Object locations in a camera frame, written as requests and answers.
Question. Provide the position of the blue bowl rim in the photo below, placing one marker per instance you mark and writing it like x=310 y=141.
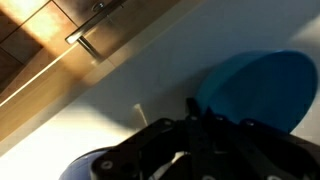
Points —
x=80 y=168

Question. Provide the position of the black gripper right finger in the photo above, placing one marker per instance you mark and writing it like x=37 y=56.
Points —
x=251 y=150

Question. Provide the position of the blue plastic plate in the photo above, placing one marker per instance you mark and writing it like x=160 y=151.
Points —
x=276 y=88

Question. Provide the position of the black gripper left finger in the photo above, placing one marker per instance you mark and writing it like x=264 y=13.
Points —
x=184 y=143

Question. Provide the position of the metal cabinet handle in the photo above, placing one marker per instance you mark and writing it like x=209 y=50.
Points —
x=101 y=11

